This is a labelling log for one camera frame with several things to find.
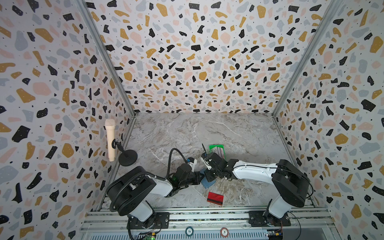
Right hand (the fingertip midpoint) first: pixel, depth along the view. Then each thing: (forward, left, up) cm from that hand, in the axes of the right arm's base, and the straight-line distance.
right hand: (207, 174), depth 87 cm
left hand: (-1, -1, +1) cm, 2 cm away
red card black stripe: (-12, -4, -3) cm, 13 cm away
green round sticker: (-27, +8, -3) cm, 29 cm away
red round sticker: (-27, -8, -2) cm, 29 cm away
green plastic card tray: (+20, -4, -1) cm, 21 cm away
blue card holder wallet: (-4, +1, 0) cm, 5 cm away
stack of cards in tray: (+16, -8, 0) cm, 18 cm away
